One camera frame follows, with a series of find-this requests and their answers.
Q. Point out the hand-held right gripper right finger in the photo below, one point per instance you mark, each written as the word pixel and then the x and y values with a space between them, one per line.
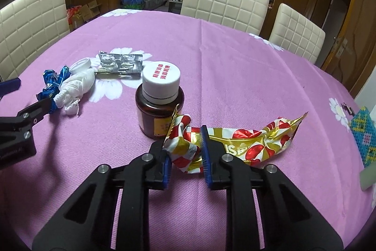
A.
pixel 206 162

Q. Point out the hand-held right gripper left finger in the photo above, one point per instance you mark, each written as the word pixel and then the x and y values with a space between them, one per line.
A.
pixel 166 174

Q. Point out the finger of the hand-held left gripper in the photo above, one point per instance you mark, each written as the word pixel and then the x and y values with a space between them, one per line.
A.
pixel 35 111
pixel 10 85

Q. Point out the blue foil candy wrapper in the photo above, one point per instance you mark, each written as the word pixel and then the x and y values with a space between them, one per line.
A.
pixel 48 92

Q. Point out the red gold foil wrapper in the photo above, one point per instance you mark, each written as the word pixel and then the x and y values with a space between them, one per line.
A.
pixel 255 139

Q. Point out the crumpled white tissue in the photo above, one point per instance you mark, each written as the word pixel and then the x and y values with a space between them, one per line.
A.
pixel 76 86

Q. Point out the brown medicine bottle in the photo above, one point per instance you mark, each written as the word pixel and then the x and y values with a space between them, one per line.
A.
pixel 152 112

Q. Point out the white bottle cap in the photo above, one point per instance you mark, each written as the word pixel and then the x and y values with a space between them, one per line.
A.
pixel 79 64

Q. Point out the cream quilted dining chair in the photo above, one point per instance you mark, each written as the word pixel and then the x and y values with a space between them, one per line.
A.
pixel 296 33
pixel 32 24
pixel 223 1

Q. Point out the pink floral tablecloth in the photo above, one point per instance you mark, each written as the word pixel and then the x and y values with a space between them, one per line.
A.
pixel 235 77

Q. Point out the silver blister pack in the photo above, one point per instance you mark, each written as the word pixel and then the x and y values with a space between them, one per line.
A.
pixel 120 61

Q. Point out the cardboard box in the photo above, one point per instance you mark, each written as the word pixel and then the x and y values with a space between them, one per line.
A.
pixel 89 11

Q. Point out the small dark metal clip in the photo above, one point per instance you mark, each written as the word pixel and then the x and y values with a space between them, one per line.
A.
pixel 347 109

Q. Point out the coffee table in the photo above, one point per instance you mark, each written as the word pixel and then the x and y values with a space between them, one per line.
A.
pixel 175 4

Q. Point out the beaded tissue box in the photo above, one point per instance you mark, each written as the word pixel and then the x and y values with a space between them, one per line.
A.
pixel 365 133

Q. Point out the pale green flat object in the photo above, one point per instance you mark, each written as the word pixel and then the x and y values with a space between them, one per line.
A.
pixel 368 177

